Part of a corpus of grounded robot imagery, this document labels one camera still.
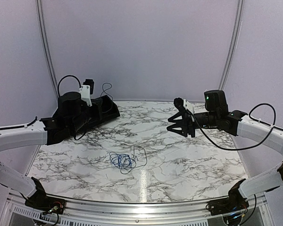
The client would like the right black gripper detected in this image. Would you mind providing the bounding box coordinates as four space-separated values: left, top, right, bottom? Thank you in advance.
167 111 219 137

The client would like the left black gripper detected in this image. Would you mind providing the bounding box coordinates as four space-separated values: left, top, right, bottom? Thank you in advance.
69 99 102 134

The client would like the blue cable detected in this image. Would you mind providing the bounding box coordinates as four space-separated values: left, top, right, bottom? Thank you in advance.
109 151 137 175

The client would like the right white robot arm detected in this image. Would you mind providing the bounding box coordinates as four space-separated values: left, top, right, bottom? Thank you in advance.
167 90 283 211

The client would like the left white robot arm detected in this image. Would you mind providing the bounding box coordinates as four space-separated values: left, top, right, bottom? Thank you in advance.
0 92 108 210

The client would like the black three-compartment bin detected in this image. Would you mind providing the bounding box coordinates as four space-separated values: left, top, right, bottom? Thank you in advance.
92 95 120 122

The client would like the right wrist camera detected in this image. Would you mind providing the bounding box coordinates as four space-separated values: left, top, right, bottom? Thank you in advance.
174 97 194 115

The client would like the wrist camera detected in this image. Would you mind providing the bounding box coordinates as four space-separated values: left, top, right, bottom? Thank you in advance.
174 97 194 115
79 79 94 107

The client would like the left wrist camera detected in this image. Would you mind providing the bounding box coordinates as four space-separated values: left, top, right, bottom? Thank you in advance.
79 79 94 107

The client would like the right aluminium frame post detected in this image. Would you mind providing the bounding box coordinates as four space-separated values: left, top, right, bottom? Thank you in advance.
217 0 245 90

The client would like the aluminium frame post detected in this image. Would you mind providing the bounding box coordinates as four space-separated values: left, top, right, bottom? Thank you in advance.
35 0 59 98
217 0 245 90

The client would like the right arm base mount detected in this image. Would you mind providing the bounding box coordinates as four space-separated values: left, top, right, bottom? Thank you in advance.
206 198 249 216

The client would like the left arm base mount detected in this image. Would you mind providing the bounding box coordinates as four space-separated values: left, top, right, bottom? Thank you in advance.
23 192 66 214

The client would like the aluminium front rail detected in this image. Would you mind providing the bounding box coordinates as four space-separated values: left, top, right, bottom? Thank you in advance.
0 190 274 226

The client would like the left aluminium frame post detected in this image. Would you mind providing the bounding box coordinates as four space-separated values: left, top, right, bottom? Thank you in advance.
35 0 59 98

